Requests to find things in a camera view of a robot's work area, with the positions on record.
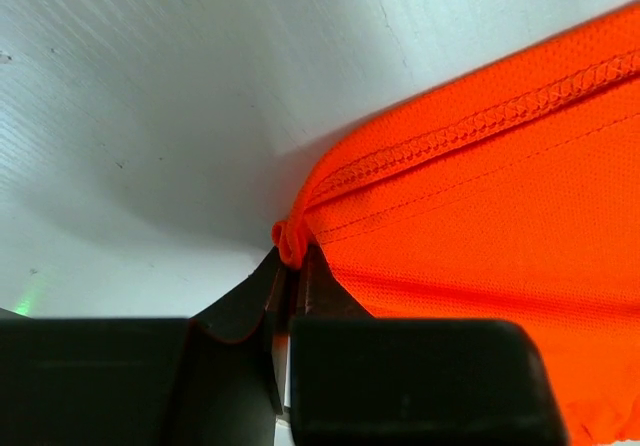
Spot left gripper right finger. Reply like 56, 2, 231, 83
290, 247, 569, 445

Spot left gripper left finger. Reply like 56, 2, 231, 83
1, 251, 284, 445

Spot orange shorts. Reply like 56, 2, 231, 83
272, 2, 639, 445

